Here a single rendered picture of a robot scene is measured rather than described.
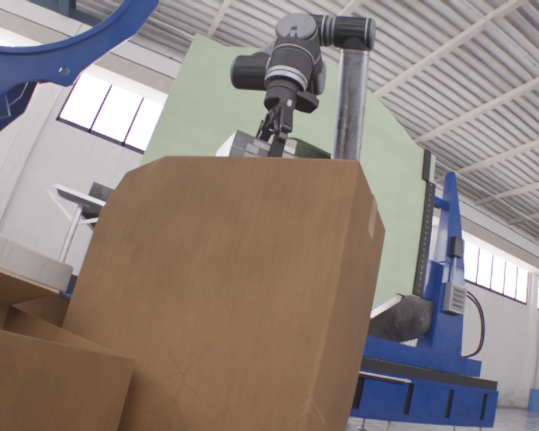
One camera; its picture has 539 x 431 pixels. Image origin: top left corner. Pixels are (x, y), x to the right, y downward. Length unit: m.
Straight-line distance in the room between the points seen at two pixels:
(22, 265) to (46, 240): 10.01
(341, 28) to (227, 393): 1.57
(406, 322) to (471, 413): 1.37
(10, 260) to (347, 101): 1.46
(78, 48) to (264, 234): 4.00
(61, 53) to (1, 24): 8.34
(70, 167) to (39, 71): 7.17
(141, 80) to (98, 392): 11.25
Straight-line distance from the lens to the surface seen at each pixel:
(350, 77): 1.87
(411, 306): 4.25
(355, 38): 1.87
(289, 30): 1.09
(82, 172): 11.33
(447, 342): 4.58
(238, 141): 0.84
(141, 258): 0.78
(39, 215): 11.12
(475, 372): 4.91
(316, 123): 4.08
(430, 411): 4.41
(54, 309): 1.08
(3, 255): 0.96
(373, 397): 3.87
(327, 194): 0.65
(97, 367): 0.62
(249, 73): 1.24
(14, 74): 4.41
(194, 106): 3.64
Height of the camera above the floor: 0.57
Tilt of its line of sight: 20 degrees up
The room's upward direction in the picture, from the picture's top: 14 degrees clockwise
